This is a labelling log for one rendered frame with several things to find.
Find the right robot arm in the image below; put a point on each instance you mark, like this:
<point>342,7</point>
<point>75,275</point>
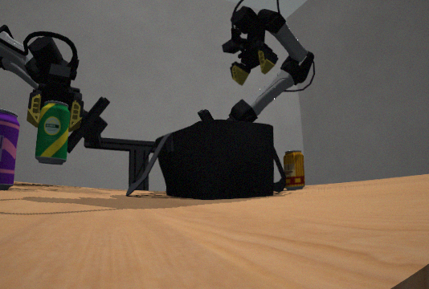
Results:
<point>47,55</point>

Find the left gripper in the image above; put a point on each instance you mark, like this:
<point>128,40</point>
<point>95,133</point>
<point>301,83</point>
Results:
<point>257,54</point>

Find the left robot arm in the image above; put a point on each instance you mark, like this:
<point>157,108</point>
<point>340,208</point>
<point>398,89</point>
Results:
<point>291,73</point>

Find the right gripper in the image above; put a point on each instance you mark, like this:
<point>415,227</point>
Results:
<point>67,95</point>

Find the green and yellow drink can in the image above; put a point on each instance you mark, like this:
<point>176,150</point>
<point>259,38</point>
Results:
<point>52,136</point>

